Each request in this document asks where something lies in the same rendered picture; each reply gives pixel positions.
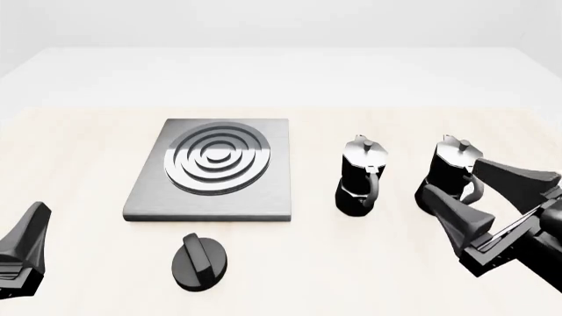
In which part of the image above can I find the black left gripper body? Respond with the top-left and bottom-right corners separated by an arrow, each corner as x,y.
0,261 -> 46,300

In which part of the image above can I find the flat grey stove plate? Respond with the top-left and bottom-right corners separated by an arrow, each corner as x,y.
122,118 -> 293,224

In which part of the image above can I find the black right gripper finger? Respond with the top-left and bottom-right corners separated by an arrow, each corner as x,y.
422,183 -> 497,257
472,157 -> 562,215

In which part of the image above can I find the round black stove knob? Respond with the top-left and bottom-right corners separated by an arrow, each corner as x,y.
171,232 -> 229,292

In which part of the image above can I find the black moka pot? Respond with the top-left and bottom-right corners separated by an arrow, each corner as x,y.
335,133 -> 390,218
414,133 -> 486,219

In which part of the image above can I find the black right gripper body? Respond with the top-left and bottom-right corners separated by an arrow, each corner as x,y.
459,187 -> 562,278

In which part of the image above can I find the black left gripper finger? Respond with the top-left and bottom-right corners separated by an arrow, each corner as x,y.
0,201 -> 53,275

